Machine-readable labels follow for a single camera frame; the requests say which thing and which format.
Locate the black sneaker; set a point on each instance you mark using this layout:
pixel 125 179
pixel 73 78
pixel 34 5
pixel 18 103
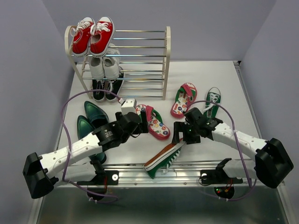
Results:
pixel 98 85
pixel 114 86

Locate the left red sneaker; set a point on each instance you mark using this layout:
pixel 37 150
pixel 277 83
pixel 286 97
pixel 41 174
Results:
pixel 81 36

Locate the white sneaker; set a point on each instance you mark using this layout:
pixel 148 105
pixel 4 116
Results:
pixel 111 63
pixel 96 68

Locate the pink patterned sandal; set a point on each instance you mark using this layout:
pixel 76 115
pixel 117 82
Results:
pixel 156 126
pixel 186 94

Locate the green sneaker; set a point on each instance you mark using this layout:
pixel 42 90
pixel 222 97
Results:
pixel 213 97
pixel 163 159

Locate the left black sneaker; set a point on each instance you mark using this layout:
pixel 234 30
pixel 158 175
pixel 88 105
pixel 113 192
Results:
pixel 98 85

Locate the upper dark green leather shoe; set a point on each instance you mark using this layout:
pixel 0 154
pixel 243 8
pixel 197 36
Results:
pixel 95 115

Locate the cream metal shoe shelf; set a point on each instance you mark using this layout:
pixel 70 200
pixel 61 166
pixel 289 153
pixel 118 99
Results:
pixel 144 61

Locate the dark green leather shoe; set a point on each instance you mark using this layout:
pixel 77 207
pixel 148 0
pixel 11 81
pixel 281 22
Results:
pixel 95 115
pixel 83 129

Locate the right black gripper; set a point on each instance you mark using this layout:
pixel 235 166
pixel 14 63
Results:
pixel 180 127

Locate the red sneaker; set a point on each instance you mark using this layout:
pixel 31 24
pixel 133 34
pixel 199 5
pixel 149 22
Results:
pixel 102 33
pixel 81 36

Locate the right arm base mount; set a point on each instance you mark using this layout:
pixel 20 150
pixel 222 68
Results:
pixel 211 177

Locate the lower dark green leather shoe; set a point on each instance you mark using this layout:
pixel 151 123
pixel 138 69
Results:
pixel 83 129

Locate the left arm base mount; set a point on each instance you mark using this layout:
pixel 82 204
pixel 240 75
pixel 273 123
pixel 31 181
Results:
pixel 99 184

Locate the left white sneaker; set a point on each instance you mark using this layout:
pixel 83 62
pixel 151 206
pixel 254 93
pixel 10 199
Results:
pixel 96 68

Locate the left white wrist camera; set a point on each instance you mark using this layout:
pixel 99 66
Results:
pixel 128 106

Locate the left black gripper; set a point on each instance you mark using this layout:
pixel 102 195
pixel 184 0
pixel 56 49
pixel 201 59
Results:
pixel 144 123

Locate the right black sneaker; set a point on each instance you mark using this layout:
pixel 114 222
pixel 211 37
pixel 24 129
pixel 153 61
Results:
pixel 114 86

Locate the right red sneaker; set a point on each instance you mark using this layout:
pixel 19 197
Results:
pixel 102 33

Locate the right white sneaker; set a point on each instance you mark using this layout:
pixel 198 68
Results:
pixel 111 63

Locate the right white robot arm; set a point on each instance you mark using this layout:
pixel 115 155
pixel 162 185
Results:
pixel 263 160

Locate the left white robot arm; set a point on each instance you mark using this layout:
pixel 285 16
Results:
pixel 43 172

